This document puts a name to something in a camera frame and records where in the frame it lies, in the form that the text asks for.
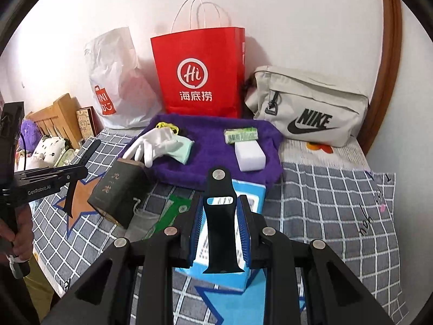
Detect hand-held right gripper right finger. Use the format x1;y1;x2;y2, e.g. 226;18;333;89
237;194;395;325

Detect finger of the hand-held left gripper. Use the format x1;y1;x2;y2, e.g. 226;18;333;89
23;165;88;179
25;174;87;219

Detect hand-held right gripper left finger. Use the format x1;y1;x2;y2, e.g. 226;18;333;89
41;194;205;325

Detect black watch strap with holes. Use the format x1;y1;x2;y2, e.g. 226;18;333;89
77;139;101;168

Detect purple towel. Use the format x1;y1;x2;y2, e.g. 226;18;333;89
118;114;284;190

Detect white sponge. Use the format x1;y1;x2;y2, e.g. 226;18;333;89
235;140;266;172

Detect white glove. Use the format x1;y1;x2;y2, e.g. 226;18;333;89
122;128;183;168

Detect light green tissue packet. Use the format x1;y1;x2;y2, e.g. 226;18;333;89
224;126;259;144

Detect yellow cord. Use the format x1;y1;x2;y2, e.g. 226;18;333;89
155;121;180;134

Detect person's left hand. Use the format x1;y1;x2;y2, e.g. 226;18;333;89
0;205;34;262

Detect white flowered pillow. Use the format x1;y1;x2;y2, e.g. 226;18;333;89
32;135;68;163

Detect dark green tissue packet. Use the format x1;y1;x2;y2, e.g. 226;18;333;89
142;194;192;241

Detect blue tissue pack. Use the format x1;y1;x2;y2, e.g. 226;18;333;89
174;179;268;292

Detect purple plush toy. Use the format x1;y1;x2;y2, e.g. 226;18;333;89
19;120;43;151

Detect dark tea box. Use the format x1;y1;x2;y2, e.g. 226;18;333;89
87;158;147;230

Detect wooden headboard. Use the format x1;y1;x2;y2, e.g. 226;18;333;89
25;93;85;150

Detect patterned box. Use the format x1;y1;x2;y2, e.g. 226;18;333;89
76;106;104;140

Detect grey checked star blanket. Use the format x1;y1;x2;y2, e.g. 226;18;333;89
30;132;405;325

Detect olive cloth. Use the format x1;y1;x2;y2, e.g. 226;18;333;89
25;254;65;325

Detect white plastic bag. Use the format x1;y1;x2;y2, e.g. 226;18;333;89
84;26;163;130

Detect grey waist bag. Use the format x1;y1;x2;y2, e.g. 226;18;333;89
244;66;370;148

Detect red paper bag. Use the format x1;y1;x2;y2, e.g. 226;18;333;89
150;0;246;119

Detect brown wooden door frame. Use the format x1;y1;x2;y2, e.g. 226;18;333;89
359;0;403;153

